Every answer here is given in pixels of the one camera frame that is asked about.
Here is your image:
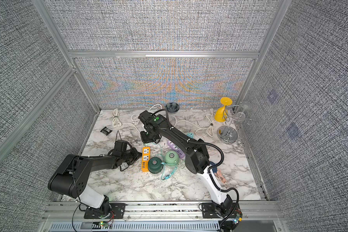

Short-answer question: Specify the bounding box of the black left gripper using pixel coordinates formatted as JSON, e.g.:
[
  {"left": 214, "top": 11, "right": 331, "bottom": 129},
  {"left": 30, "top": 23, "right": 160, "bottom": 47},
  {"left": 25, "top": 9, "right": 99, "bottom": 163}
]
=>
[{"left": 121, "top": 148, "right": 143, "bottom": 167}]

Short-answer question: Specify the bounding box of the orange power strip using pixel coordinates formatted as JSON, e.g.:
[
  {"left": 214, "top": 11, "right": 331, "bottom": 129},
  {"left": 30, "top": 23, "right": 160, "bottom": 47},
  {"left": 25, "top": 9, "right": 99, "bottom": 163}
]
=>
[{"left": 141, "top": 147, "right": 151, "bottom": 173}]

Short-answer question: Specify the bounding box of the dark green meat grinder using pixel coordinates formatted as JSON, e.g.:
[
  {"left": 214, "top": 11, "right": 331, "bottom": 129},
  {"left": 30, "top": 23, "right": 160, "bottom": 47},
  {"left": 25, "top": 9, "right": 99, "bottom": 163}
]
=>
[{"left": 148, "top": 157, "right": 163, "bottom": 174}]

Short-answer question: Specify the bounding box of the teal charging cable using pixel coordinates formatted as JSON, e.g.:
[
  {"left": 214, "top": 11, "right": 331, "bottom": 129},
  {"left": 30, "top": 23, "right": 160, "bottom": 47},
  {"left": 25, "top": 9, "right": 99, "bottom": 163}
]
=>
[{"left": 158, "top": 142, "right": 182, "bottom": 180}]

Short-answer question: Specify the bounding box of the light green meat grinder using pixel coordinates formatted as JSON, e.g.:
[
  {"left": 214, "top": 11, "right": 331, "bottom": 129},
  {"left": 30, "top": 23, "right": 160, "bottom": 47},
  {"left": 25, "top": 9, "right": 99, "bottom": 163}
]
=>
[{"left": 164, "top": 150, "right": 180, "bottom": 165}]

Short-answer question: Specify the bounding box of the purple power strip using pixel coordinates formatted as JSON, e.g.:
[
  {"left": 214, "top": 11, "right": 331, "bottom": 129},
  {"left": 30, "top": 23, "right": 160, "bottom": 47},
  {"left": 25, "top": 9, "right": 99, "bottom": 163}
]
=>
[{"left": 167, "top": 140, "right": 186, "bottom": 159}]

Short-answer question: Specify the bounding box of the teal usb wall adapter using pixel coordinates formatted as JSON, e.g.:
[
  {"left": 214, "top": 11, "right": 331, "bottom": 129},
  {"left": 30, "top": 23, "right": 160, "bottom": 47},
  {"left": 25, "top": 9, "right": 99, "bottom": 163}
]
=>
[{"left": 187, "top": 132, "right": 194, "bottom": 138}]

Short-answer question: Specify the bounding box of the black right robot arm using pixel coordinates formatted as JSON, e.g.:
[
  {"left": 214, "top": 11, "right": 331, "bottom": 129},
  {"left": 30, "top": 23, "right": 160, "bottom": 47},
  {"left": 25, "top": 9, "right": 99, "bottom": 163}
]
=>
[{"left": 138, "top": 109, "right": 239, "bottom": 220}]

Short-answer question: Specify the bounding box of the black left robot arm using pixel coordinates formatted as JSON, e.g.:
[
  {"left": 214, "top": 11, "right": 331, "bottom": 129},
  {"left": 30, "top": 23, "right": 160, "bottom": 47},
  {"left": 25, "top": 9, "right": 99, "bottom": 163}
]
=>
[{"left": 48, "top": 140, "right": 142, "bottom": 218}]

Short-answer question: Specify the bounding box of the small black packet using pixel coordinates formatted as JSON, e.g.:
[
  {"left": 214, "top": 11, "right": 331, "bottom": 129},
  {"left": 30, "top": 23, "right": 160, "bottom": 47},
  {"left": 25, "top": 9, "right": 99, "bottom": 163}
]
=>
[{"left": 100, "top": 127, "right": 112, "bottom": 136}]

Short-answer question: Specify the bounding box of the black grinder blade lid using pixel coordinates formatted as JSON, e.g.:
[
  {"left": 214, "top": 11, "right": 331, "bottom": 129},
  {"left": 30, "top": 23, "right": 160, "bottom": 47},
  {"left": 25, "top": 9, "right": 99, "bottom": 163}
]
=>
[{"left": 165, "top": 102, "right": 180, "bottom": 114}]

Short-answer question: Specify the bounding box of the yellow plastic goblet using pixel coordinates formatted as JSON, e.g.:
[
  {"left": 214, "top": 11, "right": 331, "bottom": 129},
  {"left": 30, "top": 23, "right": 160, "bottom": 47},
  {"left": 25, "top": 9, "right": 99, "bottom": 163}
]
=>
[{"left": 214, "top": 97, "right": 233, "bottom": 122}]

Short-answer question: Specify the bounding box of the clear wine glass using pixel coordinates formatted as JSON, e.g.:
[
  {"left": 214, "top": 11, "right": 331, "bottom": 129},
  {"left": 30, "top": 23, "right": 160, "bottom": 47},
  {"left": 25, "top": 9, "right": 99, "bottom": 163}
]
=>
[{"left": 234, "top": 112, "right": 246, "bottom": 123}]

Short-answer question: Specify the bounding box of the white power cord middle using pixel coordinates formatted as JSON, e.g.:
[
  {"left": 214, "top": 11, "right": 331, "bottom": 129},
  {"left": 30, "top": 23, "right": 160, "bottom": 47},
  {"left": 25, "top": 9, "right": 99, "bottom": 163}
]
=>
[{"left": 130, "top": 104, "right": 163, "bottom": 125}]

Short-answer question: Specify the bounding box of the white power cord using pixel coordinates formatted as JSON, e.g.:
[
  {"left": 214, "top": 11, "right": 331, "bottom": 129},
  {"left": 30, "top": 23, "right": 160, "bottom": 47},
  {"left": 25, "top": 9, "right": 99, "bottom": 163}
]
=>
[
  {"left": 111, "top": 108, "right": 144, "bottom": 134},
  {"left": 173, "top": 108, "right": 217, "bottom": 137},
  {"left": 130, "top": 104, "right": 163, "bottom": 125}
]

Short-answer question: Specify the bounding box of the white power cord left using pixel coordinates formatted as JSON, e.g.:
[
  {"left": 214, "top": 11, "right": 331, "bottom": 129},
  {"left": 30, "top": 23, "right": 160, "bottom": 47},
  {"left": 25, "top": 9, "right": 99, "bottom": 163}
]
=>
[{"left": 111, "top": 108, "right": 144, "bottom": 134}]

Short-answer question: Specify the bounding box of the white power cord right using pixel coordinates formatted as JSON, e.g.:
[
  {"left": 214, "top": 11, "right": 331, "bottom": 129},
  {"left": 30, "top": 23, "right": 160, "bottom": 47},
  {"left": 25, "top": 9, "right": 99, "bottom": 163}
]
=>
[{"left": 173, "top": 108, "right": 217, "bottom": 137}]

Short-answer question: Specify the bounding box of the chrome wire glass rack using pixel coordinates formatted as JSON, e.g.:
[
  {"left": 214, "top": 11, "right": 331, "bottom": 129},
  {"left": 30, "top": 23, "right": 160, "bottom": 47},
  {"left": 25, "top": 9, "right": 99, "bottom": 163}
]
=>
[{"left": 217, "top": 101, "right": 253, "bottom": 144}]

